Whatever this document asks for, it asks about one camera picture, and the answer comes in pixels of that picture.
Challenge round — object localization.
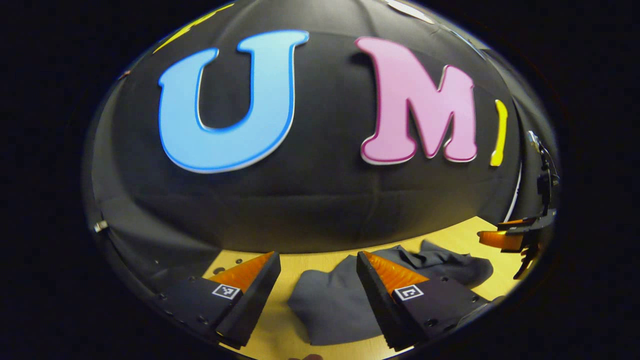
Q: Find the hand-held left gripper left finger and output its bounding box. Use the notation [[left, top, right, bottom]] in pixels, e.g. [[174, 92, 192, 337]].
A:
[[155, 251, 282, 349]]

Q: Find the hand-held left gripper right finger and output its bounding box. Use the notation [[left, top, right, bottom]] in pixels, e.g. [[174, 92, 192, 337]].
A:
[[356, 251, 493, 352]]

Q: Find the grey long-sleeved polo shirt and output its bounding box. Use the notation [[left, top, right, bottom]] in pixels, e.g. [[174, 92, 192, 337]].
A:
[[287, 240, 495, 347]]

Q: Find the black backdrop cloth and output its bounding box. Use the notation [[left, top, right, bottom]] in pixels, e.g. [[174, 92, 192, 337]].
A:
[[82, 0, 558, 296]]

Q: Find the white cable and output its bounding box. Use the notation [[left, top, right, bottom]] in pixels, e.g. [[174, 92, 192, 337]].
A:
[[502, 162, 523, 223]]

